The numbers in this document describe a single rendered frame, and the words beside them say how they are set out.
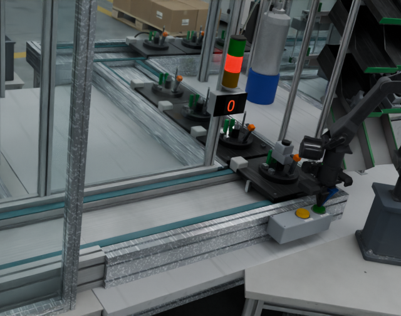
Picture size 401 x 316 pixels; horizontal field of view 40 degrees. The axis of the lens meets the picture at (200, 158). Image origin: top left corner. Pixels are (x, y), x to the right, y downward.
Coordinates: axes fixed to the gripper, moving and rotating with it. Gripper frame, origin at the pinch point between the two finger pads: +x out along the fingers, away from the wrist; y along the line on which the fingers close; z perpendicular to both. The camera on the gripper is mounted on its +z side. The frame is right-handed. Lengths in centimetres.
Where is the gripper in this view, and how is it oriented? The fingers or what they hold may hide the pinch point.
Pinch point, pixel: (321, 197)
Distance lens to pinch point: 174.8
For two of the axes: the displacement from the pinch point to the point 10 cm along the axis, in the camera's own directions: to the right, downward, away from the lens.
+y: -8.2, 1.4, -5.6
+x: -1.5, 8.8, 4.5
